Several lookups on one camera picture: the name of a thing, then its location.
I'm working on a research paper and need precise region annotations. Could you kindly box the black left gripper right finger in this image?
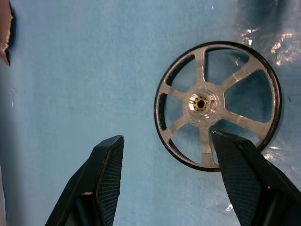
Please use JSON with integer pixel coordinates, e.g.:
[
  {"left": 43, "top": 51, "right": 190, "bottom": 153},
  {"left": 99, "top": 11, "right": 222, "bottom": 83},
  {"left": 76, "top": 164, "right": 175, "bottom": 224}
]
[{"left": 212, "top": 130, "right": 301, "bottom": 226}]

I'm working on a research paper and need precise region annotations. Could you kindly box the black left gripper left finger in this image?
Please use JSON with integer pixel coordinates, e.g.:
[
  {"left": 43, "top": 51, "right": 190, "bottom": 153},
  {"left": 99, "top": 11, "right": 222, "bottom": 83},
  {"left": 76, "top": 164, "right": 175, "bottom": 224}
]
[{"left": 44, "top": 134, "right": 125, "bottom": 226}]

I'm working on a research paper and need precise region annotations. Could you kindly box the silver spoked rotor black rim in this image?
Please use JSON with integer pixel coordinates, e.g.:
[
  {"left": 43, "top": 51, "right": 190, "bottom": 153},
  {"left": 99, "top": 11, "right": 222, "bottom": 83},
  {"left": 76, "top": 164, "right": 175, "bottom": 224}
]
[{"left": 154, "top": 41, "right": 285, "bottom": 174}]

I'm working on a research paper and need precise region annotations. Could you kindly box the blue plastic table cover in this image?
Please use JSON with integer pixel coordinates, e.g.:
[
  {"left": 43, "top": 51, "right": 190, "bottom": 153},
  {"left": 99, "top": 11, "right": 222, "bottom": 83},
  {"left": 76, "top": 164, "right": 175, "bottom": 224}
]
[{"left": 0, "top": 0, "right": 301, "bottom": 226}]

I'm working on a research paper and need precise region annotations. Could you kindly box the brown torn hole in cover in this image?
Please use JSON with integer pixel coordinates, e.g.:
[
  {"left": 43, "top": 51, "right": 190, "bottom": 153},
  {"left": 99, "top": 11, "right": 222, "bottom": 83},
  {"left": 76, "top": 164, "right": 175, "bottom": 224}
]
[{"left": 0, "top": 0, "right": 17, "bottom": 67}]

